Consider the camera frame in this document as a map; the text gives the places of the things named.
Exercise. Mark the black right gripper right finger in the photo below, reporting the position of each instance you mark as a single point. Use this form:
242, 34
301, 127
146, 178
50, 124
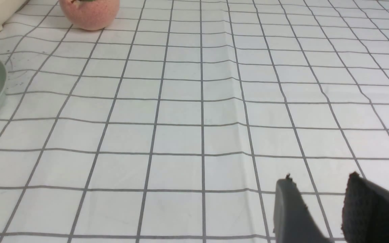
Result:
365, 214

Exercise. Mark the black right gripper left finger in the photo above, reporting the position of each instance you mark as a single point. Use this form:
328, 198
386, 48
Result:
293, 222

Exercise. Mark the white grid tablecloth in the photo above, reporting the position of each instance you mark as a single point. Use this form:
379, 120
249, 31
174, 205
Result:
173, 124

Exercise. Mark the pink peach with green leaf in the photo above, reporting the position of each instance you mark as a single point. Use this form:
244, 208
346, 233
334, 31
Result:
90, 15

